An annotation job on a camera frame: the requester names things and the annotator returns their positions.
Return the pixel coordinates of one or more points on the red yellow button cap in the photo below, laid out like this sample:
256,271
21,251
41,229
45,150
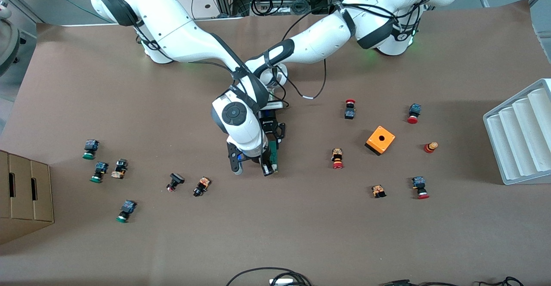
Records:
430,147

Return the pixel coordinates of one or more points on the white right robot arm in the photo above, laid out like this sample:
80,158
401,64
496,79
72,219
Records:
181,32

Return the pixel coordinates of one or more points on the brown table mat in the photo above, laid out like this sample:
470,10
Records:
275,234

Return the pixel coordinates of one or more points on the orange black push button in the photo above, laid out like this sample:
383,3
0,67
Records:
201,186

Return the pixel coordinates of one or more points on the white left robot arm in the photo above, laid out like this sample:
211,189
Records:
327,36

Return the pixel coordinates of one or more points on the red button blue block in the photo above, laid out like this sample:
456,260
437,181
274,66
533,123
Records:
419,188
413,113

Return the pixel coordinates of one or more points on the red emergency button orange block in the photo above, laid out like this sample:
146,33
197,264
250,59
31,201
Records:
337,158

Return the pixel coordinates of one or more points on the black orange selector switch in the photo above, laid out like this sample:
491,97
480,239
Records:
119,168

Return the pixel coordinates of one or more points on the cardboard box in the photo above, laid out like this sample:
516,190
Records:
26,191

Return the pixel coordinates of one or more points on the red emergency button black block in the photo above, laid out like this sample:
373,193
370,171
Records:
350,110

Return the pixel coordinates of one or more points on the white ribbed tray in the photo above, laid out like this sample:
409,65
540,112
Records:
521,139

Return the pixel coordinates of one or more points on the small orange contact block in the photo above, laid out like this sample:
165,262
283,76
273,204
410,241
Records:
379,191

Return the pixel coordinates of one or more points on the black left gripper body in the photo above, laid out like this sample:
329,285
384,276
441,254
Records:
269,123

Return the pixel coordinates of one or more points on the orange button enclosure box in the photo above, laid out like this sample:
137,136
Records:
379,141

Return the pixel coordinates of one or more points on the green push button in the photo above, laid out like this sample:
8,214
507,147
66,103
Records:
90,149
125,211
99,172

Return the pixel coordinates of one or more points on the grey domed object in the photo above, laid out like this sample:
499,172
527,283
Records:
8,45

